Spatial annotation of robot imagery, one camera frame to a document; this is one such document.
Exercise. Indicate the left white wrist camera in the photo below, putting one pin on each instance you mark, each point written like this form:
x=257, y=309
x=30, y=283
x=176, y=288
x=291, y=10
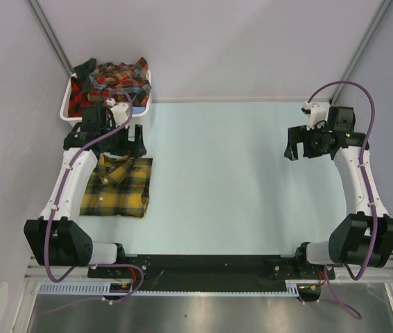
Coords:
x=119, y=110

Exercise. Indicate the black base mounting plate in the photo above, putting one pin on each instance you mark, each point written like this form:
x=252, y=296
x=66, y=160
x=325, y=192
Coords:
x=243, y=274

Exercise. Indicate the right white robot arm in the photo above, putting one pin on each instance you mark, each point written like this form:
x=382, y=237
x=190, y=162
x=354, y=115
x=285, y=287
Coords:
x=365, y=236

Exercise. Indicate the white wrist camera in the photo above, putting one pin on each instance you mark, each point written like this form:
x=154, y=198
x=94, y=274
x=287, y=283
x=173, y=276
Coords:
x=316, y=114
x=119, y=110

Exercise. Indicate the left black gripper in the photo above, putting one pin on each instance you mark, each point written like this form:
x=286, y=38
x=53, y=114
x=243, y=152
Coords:
x=127, y=148

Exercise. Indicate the folded yellow plaid shirt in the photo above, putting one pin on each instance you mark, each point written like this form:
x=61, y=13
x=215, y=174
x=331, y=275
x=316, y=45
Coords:
x=118, y=187

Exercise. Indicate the red black checked shirt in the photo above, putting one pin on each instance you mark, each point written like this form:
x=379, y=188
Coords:
x=77, y=100

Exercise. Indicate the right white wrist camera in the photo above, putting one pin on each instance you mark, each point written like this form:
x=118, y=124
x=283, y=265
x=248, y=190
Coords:
x=316, y=114

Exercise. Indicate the white slotted cable duct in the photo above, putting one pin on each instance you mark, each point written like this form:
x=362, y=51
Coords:
x=120, y=289

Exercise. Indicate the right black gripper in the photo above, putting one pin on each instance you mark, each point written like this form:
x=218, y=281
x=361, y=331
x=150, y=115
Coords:
x=299, y=134

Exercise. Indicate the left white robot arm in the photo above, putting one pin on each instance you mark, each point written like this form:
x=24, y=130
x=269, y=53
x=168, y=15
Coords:
x=55, y=237

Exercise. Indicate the red brown plaid shirt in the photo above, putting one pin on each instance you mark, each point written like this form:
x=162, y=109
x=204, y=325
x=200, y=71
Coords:
x=110, y=81

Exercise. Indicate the white plastic laundry bin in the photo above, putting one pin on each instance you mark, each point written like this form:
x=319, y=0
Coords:
x=139, y=112

